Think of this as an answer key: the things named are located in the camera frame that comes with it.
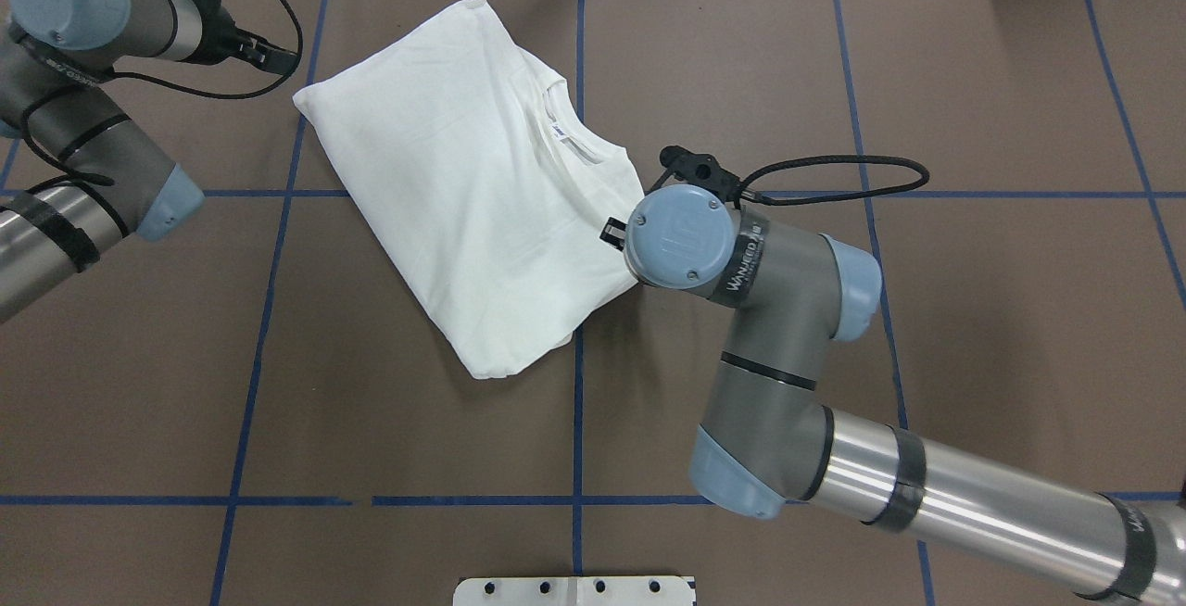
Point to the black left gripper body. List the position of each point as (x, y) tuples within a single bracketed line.
[(223, 38)]

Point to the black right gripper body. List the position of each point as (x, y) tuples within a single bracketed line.
[(613, 233)]

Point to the white long-sleeve printed t-shirt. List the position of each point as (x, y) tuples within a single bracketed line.
[(465, 156)]

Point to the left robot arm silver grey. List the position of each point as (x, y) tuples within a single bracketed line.
[(112, 180)]

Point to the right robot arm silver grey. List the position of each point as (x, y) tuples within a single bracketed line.
[(1043, 332)]

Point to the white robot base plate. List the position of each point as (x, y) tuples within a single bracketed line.
[(577, 590)]

